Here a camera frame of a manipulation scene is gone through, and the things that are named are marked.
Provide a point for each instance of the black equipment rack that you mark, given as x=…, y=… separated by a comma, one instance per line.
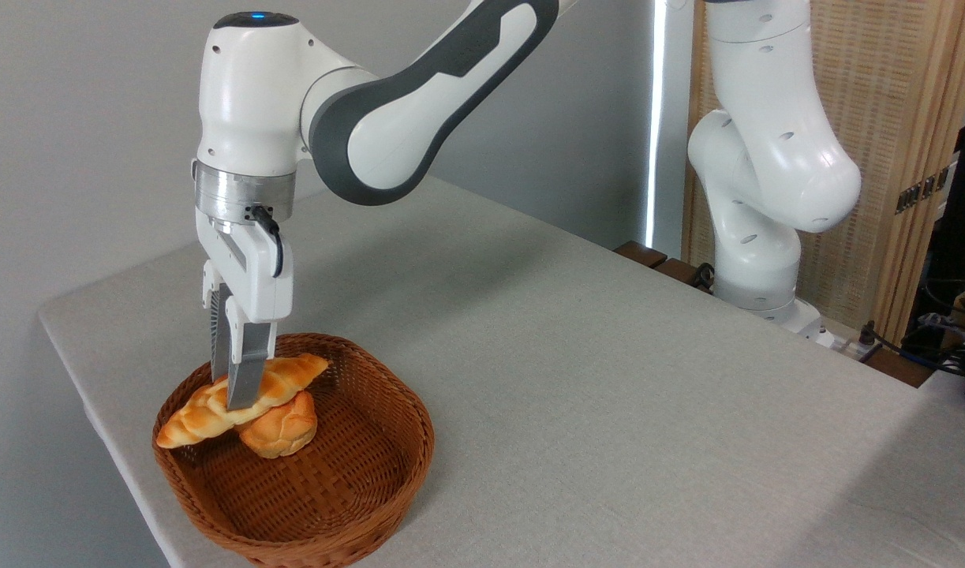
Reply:
x=963, y=205

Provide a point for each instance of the brown wicker basket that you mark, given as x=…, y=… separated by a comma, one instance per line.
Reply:
x=324, y=489

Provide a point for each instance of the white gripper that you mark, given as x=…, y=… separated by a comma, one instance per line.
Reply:
x=257, y=276

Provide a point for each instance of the long braided bread loaf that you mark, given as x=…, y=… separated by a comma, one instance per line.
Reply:
x=194, y=414

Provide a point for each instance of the round knotted bread roll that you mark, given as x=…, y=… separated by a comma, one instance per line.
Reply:
x=285, y=430

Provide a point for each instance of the white power strip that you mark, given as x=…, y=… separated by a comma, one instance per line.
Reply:
x=845, y=345

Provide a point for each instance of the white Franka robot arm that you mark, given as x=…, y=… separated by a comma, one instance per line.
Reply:
x=387, y=118

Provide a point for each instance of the dark metal screen hinge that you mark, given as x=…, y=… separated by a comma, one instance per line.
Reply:
x=921, y=189

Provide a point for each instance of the grey tablecloth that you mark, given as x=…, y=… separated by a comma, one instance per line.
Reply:
x=608, y=410

